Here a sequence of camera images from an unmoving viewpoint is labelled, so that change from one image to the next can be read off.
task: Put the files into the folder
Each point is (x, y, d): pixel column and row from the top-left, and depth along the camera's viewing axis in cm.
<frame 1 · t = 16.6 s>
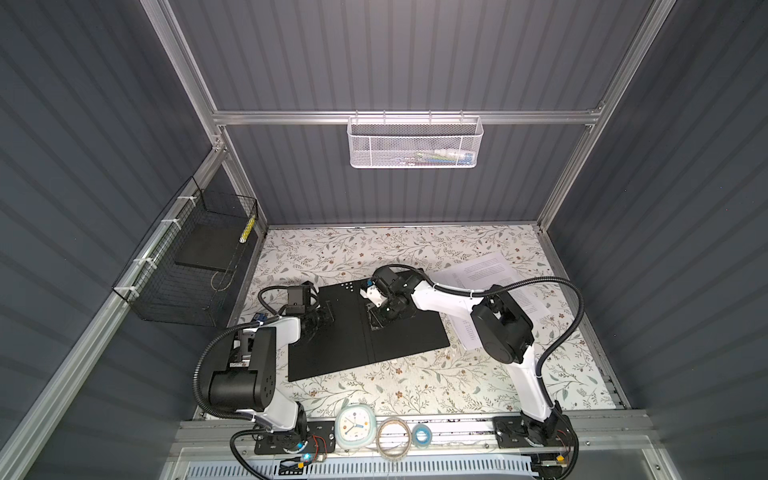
left hand: (333, 312, 96), fingers closed
right hand: (375, 324, 93), fingers closed
white printed paper stack: (483, 274, 107), on the table

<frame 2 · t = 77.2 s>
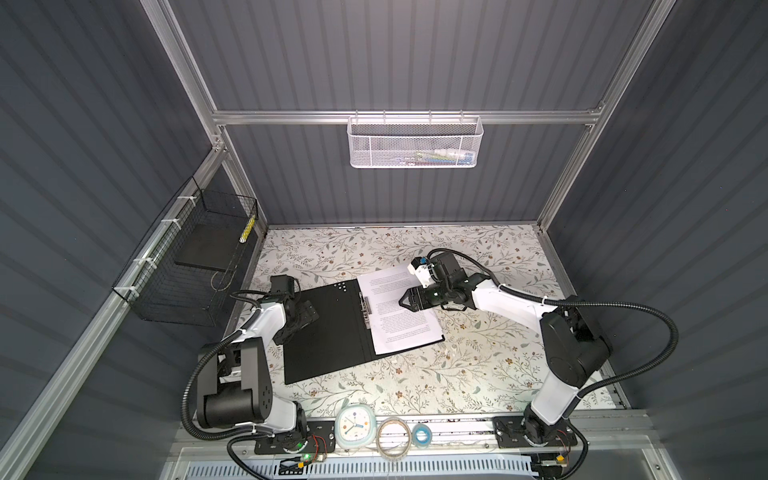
left hand: (299, 324, 91), fingers open
right hand: (410, 302, 89), fingers open
white printed paper stack: (393, 326, 95), on the table
metal folder lever clip: (366, 309, 98), on the table

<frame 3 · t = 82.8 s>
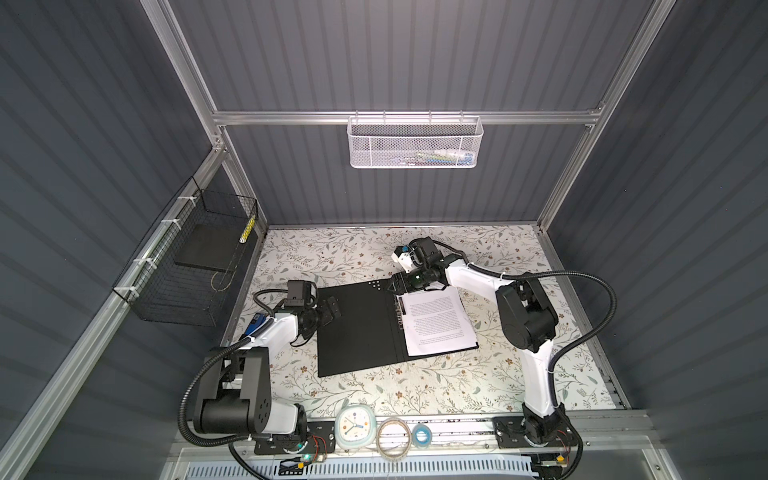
left hand: (329, 315, 92), fingers open
right hand: (396, 289, 96), fingers open
white printed paper stack: (435, 321, 96), on the table
metal folder lever clip: (400, 310, 97), point 2 cm above the table

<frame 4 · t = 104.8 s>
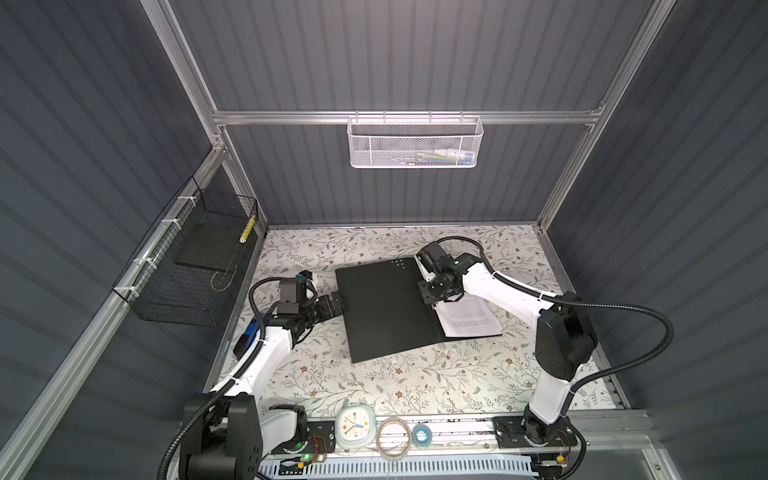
left hand: (334, 303, 87), fingers open
right hand: (429, 296, 90), fingers closed
white printed paper stack: (470, 316, 93), point 4 cm above the table
